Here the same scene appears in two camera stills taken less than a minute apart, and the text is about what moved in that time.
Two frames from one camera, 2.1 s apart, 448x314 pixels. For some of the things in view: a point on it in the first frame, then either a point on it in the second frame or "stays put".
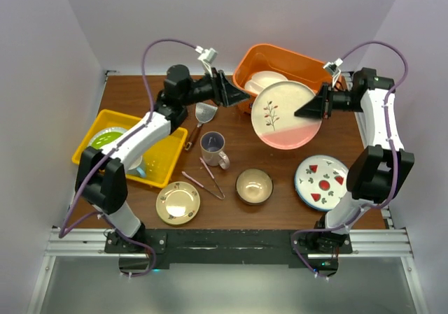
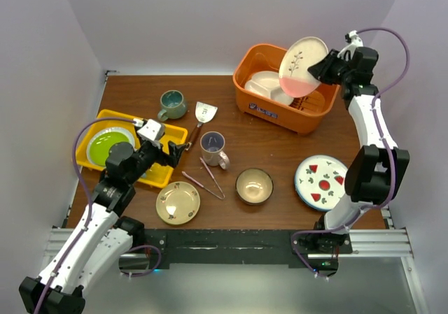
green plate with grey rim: (103, 137) stays put
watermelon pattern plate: (320, 182) stays put
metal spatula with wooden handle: (204, 112) stays put
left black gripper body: (208, 89) to (146, 156)
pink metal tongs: (213, 177) stays put
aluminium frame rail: (386, 243) stays put
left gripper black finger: (232, 92) to (175, 152)
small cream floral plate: (178, 203) stays put
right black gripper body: (341, 101) to (342, 73)
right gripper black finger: (312, 109) to (324, 70)
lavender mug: (212, 144) stays put
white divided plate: (262, 79) stays put
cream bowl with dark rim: (254, 187) stays put
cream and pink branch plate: (273, 116) to (300, 56)
